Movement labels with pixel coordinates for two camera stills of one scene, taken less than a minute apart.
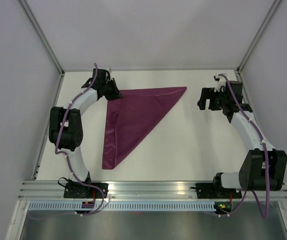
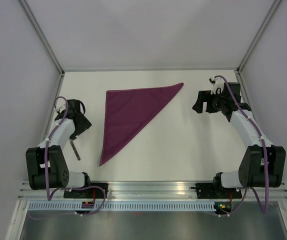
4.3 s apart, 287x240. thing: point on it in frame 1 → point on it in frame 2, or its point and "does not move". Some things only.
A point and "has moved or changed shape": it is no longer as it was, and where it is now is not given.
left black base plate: [77, 190] does not move
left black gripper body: [110, 92] → [85, 125]
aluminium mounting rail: [140, 191] does not move
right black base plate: [208, 190] does not move
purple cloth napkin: [130, 119] has moved or changed shape
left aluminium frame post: [27, 10] does not move
